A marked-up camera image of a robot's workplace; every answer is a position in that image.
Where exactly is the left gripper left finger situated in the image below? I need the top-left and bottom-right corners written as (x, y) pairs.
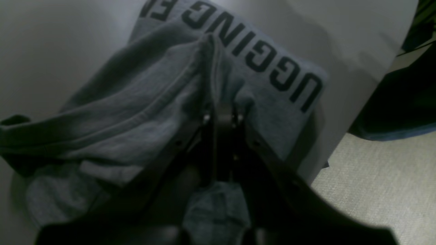
top-left (35, 105), bottom-right (217, 245)

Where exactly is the blue fabric item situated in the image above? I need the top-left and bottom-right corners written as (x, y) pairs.
top-left (348, 45), bottom-right (436, 142)

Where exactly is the grey T-shirt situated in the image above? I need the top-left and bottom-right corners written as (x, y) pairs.
top-left (1, 0), bottom-right (328, 235)

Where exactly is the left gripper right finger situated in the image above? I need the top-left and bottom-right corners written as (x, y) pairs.
top-left (232, 106), bottom-right (397, 245)

